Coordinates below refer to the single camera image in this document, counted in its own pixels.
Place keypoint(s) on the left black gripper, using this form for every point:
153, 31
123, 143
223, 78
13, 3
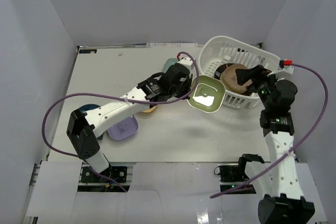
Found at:
182, 82

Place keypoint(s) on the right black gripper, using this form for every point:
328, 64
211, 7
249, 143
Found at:
244, 75

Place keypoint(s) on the brown square plate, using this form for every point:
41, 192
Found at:
229, 79

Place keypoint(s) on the round black rimmed plate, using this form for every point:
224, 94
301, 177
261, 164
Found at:
218, 71

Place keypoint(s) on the green square panda plate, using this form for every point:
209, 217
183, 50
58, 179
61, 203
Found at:
208, 95

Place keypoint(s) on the yellow square panda plate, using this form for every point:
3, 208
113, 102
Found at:
151, 109

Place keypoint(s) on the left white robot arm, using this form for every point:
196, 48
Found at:
85, 127

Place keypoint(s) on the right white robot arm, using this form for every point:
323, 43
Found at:
283, 199

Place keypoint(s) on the white plastic basket bin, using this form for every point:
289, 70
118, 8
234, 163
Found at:
220, 50

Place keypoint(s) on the teal rectangular plate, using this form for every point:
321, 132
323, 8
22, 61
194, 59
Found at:
168, 63

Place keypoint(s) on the papers at table back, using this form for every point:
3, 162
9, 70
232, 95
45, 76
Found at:
173, 45

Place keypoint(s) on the purple square panda plate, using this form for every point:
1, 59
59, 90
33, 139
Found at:
124, 129

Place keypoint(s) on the dark blue leaf dish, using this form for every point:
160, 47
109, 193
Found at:
88, 107

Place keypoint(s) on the black label sticker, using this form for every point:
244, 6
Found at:
87, 51

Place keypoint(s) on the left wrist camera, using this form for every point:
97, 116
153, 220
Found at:
186, 61

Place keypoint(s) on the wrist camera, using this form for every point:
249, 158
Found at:
285, 67
186, 61

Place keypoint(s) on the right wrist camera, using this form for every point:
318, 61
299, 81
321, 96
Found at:
285, 67

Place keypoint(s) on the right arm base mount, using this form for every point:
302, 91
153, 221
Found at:
230, 175

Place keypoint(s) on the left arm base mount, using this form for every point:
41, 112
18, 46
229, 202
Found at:
114, 180

